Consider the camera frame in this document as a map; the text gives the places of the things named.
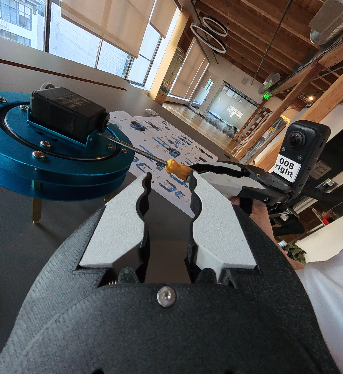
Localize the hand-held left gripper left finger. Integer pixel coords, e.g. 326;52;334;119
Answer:
79;172;153;272

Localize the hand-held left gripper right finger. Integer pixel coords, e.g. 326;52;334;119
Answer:
188;170;258;272

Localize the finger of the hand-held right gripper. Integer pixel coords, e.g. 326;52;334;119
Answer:
188;161;247;176
201;172;266;196

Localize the yellow handle screwdriver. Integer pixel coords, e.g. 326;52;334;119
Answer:
99;132;195;181

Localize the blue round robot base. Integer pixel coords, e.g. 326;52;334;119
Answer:
0;83;134;225

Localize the black servo motor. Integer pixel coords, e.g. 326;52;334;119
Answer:
30;87;111;144

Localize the person's right forearm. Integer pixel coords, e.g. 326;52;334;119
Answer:
285;245;343;374

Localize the dark grey desk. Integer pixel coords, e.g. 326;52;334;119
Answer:
0;32;239;371

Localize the person's right hand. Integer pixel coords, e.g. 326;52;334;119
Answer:
230;196;275;238

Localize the printed instruction sheet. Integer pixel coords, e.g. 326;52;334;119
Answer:
109;110;220;218

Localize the wooden column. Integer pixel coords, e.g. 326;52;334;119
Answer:
149;9;190;105

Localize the beige window blind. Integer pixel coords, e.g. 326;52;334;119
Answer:
60;0;156;59

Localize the large window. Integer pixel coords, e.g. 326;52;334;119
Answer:
0;0;163;86

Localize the slim wooden post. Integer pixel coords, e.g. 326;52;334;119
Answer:
234;62;324;161

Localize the thick wooden post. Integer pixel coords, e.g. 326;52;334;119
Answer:
253;56;343;173

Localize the small ring pendant light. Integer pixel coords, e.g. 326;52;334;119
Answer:
203;16;227;37

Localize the large ring pendant light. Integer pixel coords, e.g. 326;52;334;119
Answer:
190;23;227;54

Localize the silver ventilation duct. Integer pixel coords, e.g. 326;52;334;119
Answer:
308;0;343;45

